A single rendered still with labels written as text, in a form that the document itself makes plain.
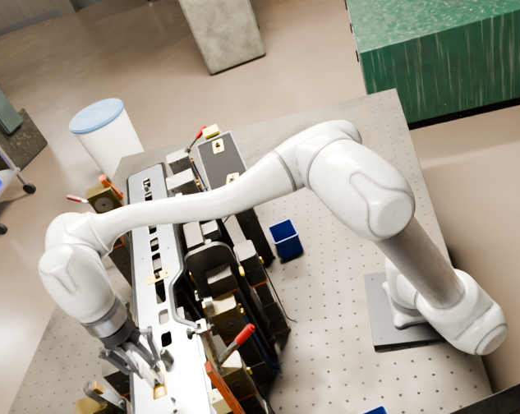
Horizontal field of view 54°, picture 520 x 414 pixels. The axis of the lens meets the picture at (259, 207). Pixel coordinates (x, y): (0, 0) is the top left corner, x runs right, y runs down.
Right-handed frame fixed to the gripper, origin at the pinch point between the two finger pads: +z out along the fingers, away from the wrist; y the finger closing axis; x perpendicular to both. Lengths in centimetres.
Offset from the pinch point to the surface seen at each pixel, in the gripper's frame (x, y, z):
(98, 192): -103, 19, 6
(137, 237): -71, 6, 12
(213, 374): 11.7, -16.1, -5.7
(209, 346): 1.8, -15.7, -2.9
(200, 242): -31.2, -19.9, -5.9
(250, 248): -32.9, -31.8, 4.8
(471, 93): -188, -194, 91
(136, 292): -44.1, 7.8, 12.6
